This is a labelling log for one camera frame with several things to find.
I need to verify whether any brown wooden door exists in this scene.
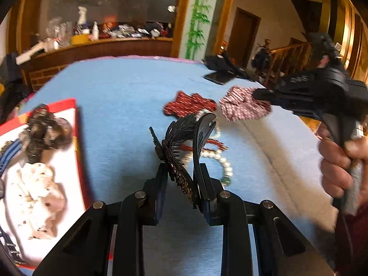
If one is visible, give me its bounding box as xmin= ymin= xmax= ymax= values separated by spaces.
xmin=225 ymin=7 xmax=262 ymax=70

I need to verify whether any black butterfly hair clip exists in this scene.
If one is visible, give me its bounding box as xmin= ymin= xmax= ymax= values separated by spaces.
xmin=149 ymin=113 xmax=217 ymax=209

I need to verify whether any person's right hand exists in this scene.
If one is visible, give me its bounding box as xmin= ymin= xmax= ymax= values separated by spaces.
xmin=318 ymin=121 xmax=368 ymax=199

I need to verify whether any yellow box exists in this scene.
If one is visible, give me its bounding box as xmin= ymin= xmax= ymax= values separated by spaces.
xmin=70 ymin=34 xmax=90 ymax=46

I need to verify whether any red bead bracelet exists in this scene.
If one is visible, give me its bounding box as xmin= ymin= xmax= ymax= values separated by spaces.
xmin=184 ymin=138 xmax=229 ymax=153

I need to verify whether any white pearl necklace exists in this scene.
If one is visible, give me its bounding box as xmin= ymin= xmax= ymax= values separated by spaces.
xmin=184 ymin=109 xmax=234 ymax=188

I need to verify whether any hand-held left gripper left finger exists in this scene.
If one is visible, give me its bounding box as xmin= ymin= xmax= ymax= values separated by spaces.
xmin=33 ymin=162 xmax=169 ymax=276

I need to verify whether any blue striped headband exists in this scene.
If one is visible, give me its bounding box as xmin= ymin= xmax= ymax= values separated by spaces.
xmin=0 ymin=139 xmax=24 ymax=179

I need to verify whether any white flat box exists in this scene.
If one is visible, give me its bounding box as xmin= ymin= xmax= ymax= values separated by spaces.
xmin=16 ymin=41 xmax=48 ymax=65

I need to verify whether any clear glass pitcher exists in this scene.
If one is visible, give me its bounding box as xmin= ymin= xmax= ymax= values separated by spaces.
xmin=47 ymin=20 xmax=72 ymax=48

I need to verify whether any person's right forearm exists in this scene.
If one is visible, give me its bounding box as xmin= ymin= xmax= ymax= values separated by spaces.
xmin=335 ymin=207 xmax=368 ymax=276

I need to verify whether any wooden stair railing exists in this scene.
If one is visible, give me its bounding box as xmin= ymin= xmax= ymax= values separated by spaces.
xmin=263 ymin=39 xmax=313 ymax=87

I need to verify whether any curved wooden counter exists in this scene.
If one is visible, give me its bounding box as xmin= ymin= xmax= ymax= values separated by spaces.
xmin=21 ymin=37 xmax=174 ymax=90

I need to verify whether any black tablet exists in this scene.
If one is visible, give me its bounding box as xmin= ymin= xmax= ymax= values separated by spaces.
xmin=204 ymin=71 xmax=235 ymax=85

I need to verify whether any red polka dot scrunchie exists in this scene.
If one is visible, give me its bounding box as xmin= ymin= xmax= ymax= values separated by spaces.
xmin=163 ymin=90 xmax=217 ymax=118

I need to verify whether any white spray bottle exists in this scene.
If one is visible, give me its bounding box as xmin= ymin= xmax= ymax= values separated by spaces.
xmin=77 ymin=6 xmax=88 ymax=30

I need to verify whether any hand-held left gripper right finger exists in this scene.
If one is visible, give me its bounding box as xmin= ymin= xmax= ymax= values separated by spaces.
xmin=193 ymin=163 xmax=335 ymax=276

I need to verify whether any red plaid scrunchie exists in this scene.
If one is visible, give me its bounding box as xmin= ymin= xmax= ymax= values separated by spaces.
xmin=219 ymin=86 xmax=272 ymax=122

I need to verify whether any cream floral scrunchie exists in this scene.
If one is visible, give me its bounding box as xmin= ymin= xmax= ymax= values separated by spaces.
xmin=9 ymin=162 xmax=67 ymax=240

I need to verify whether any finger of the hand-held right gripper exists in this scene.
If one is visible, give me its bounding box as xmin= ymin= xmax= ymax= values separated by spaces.
xmin=252 ymin=88 xmax=286 ymax=99
xmin=260 ymin=97 xmax=291 ymax=109

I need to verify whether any green bamboo wall decal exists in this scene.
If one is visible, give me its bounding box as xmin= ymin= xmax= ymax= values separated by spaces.
xmin=185 ymin=0 xmax=215 ymax=60

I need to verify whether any dark fluffy scrunchie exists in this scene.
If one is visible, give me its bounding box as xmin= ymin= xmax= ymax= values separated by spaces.
xmin=19 ymin=106 xmax=72 ymax=164

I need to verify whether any blue tablecloth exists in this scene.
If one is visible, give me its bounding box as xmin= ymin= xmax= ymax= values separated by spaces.
xmin=17 ymin=55 xmax=340 ymax=276

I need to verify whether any red white tray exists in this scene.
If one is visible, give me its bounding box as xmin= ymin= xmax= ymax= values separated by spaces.
xmin=0 ymin=98 xmax=93 ymax=271

